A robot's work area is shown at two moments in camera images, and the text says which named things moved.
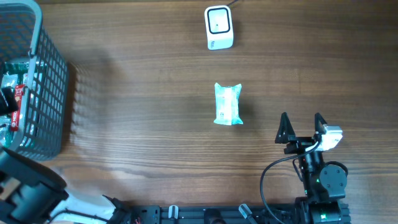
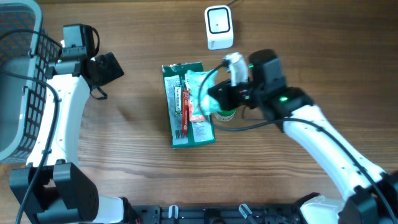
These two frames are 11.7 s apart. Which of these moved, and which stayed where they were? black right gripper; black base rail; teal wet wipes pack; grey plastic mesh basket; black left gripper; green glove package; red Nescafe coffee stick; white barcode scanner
Moved: black left gripper; green glove package; red Nescafe coffee stick; black right gripper; teal wet wipes pack
Stayed: grey plastic mesh basket; white barcode scanner; black base rail
